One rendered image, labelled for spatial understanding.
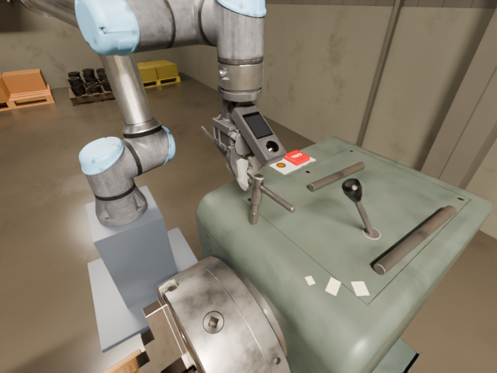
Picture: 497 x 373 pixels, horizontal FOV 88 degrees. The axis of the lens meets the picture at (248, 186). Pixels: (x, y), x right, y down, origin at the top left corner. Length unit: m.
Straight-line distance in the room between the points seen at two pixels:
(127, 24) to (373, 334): 0.55
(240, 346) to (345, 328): 0.16
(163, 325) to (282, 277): 0.23
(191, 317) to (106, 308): 0.70
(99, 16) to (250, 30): 0.19
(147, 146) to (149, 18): 0.45
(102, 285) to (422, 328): 1.82
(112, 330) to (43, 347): 1.09
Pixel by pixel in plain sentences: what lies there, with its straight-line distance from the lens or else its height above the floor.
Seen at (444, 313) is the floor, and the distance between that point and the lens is 2.26.
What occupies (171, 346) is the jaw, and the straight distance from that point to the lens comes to 0.57.
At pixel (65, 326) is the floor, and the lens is 2.16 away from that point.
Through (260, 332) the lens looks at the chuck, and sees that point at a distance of 0.49.
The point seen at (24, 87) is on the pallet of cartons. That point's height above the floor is 0.24.
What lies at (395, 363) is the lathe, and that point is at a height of 0.54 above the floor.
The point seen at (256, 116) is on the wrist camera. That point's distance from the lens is 0.47.
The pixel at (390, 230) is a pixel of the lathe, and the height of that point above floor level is 1.26.
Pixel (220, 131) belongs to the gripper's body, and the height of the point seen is 1.45.
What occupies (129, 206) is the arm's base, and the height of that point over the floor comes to 1.15.
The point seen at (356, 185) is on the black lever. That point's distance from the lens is 0.47.
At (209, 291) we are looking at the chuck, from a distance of 0.49.
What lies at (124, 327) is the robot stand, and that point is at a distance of 1.09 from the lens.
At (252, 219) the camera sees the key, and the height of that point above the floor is 1.27.
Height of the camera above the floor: 1.65
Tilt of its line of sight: 36 degrees down
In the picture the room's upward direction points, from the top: straight up
